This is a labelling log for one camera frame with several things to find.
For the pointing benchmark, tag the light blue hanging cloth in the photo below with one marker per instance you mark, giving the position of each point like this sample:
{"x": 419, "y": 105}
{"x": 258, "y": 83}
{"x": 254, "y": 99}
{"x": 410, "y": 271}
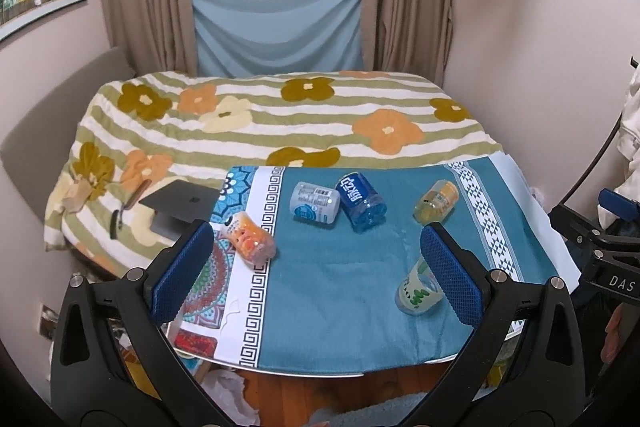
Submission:
{"x": 277, "y": 27}

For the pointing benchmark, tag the blue water bottle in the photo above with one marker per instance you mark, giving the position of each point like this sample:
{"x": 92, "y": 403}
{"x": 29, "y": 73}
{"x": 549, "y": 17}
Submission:
{"x": 361, "y": 203}

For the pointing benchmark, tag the round metal-rimmed table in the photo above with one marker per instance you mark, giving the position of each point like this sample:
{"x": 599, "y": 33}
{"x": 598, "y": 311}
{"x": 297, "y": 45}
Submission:
{"x": 320, "y": 373}

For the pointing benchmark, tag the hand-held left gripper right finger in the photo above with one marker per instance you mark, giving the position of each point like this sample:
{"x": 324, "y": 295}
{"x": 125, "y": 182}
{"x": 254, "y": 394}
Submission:
{"x": 450, "y": 279}

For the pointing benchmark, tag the white and blue cup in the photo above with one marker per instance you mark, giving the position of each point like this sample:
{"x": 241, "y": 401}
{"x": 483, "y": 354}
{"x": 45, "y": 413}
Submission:
{"x": 315, "y": 203}

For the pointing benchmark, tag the green patterned white bottle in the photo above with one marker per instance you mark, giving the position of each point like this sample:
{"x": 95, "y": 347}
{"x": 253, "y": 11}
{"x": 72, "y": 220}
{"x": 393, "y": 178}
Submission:
{"x": 415, "y": 294}

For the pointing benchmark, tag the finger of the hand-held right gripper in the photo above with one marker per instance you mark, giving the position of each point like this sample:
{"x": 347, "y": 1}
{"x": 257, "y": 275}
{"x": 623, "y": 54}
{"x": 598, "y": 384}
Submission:
{"x": 617, "y": 203}
{"x": 575, "y": 223}

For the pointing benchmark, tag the yellow box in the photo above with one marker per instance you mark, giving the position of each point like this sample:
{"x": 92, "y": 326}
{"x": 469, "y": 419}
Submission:
{"x": 137, "y": 372}

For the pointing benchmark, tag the grey upholstered bed frame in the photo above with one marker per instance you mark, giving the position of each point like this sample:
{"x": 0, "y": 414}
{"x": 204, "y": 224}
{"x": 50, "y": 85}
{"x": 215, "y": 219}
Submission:
{"x": 40, "y": 117}

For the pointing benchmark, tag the white plastic bag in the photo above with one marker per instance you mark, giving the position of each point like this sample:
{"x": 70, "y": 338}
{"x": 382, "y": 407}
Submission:
{"x": 230, "y": 394}

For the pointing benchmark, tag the person's right hand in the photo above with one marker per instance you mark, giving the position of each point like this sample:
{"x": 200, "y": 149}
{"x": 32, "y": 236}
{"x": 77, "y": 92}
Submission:
{"x": 613, "y": 337}

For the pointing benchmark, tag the grey laptop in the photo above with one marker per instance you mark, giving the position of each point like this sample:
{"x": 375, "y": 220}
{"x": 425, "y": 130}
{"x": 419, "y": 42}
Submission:
{"x": 180, "y": 204}

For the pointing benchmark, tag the floral striped blanket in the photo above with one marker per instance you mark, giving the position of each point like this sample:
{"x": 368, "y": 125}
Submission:
{"x": 280, "y": 117}

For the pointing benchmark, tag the white garment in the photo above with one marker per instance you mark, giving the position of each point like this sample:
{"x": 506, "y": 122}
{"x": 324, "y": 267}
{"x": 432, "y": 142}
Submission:
{"x": 632, "y": 112}

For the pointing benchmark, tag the yellow juice bottle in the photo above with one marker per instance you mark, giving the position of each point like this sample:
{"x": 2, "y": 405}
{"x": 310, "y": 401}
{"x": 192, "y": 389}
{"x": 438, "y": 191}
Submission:
{"x": 436, "y": 202}

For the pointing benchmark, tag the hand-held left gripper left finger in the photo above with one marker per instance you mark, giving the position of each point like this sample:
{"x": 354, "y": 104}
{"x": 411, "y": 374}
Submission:
{"x": 182, "y": 274}

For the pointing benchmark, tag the teal patterned tablecloth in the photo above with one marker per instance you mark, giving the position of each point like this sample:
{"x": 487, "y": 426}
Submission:
{"x": 340, "y": 287}

